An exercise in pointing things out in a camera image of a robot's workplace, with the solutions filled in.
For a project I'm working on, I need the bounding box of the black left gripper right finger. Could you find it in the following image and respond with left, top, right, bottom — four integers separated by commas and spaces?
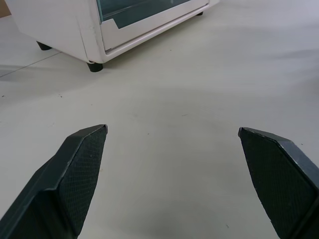
238, 126, 319, 239

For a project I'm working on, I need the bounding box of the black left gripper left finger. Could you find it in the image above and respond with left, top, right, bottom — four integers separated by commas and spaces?
0, 124, 109, 239

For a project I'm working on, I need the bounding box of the white toaster oven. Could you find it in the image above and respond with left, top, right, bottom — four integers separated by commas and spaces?
4, 0, 221, 73

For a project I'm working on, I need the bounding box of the brown cardboard box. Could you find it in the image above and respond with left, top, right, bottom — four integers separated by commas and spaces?
0, 0, 12, 18

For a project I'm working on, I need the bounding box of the white appliance glass door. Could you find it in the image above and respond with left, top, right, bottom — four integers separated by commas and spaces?
96, 0, 210, 52

